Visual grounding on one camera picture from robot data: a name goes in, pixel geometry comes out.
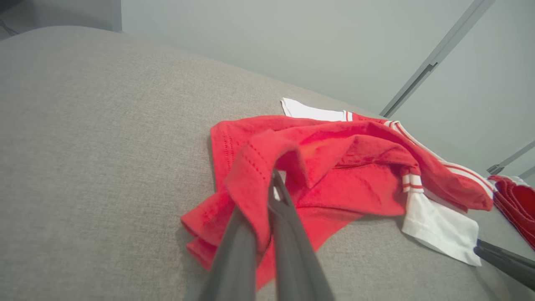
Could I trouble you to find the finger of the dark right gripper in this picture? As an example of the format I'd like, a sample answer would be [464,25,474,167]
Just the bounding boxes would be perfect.
[474,239,535,291]

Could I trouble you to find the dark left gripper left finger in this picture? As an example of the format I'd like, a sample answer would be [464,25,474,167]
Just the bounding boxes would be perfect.
[199,205,257,301]

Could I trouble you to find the grey partition post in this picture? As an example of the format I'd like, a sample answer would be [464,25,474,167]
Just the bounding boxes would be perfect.
[487,140,535,176]
[378,0,496,118]

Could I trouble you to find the red shorts with white stripe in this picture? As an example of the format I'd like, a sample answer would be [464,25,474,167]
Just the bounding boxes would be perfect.
[488,175,535,251]

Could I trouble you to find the red shirt with white sleeves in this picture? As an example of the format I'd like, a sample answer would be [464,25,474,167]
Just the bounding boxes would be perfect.
[181,97,494,290]

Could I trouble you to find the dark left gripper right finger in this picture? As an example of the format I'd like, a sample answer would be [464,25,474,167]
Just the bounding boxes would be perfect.
[267,169,335,301]

